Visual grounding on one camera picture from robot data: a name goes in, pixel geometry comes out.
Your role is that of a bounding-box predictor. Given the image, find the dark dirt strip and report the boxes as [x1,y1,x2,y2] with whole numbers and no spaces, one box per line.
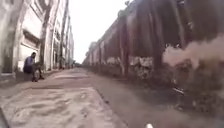
[85,70,224,128]

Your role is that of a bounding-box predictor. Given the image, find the worn grey concrete alley road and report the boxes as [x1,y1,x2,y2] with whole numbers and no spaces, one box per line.
[0,67,128,128]

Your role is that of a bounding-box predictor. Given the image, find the person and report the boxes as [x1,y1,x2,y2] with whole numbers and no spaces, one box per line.
[22,51,45,83]

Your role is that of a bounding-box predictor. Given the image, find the pale weathered building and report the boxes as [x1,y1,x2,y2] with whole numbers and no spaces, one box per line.
[0,0,76,82]

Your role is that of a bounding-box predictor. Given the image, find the raised dirt verge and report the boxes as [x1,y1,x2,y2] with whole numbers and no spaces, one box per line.
[0,68,64,90]

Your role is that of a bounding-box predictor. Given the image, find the long dark stained wall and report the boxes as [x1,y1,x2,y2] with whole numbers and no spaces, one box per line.
[81,0,224,116]

